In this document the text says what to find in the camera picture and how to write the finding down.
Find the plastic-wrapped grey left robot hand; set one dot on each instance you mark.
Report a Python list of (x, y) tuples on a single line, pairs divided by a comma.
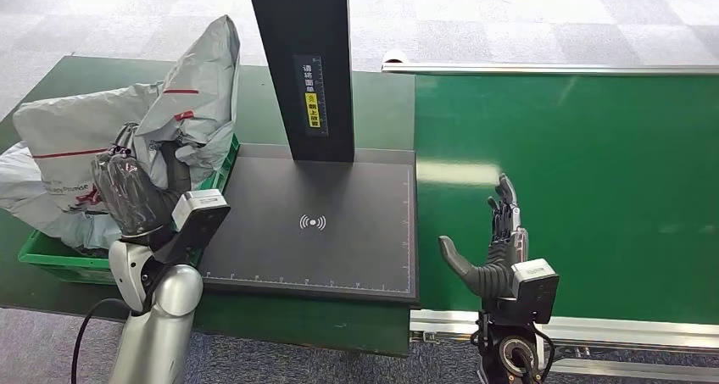
[(132, 196)]

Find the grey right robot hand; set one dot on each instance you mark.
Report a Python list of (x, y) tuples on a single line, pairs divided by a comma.
[(497, 275)]

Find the grey courier package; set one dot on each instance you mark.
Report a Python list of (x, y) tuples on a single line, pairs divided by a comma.
[(196, 61)]

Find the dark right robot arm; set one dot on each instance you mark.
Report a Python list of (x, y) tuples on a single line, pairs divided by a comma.
[(514, 353)]

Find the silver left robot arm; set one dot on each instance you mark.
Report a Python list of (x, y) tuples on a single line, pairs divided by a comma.
[(163, 348)]

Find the green plastic delivery crate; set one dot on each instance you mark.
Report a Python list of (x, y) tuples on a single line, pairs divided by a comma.
[(56, 261)]

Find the green conveyor belt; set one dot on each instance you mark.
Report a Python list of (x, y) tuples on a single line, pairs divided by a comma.
[(590, 190)]

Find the black inbound scanner machine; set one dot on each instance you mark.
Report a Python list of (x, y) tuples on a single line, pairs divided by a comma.
[(337, 230)]

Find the grey courier bag red logo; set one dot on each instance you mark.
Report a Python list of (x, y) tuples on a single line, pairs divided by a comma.
[(67, 123)]

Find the white plastic courier bag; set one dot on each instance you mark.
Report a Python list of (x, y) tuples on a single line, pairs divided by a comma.
[(22, 185)]

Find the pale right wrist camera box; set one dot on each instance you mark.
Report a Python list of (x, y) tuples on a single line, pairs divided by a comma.
[(536, 291)]

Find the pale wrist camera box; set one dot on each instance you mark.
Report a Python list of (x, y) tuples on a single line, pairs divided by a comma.
[(199, 213), (536, 291)]

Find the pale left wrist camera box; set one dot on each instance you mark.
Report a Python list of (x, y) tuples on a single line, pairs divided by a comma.
[(199, 213)]

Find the aluminium conveyor rail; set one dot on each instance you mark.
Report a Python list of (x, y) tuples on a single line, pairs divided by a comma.
[(561, 68), (618, 336)]

